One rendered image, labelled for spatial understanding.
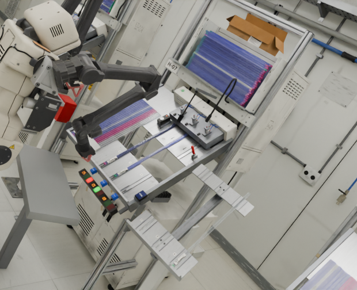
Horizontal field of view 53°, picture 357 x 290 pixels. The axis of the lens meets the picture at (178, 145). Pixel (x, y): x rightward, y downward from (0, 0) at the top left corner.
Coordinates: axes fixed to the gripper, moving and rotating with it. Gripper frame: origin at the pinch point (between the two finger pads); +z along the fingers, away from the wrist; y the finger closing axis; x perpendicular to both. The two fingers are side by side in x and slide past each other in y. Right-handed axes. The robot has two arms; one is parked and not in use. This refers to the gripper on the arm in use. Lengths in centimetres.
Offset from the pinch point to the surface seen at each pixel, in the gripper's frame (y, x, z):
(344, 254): -113, -62, 5
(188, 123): -9, -60, 2
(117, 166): -5.3, -13.0, 9.0
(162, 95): 28, -68, 8
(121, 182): -16.5, -8.6, 9.1
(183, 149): -19, -48, 8
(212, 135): -25, -64, 1
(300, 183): -36, -170, 117
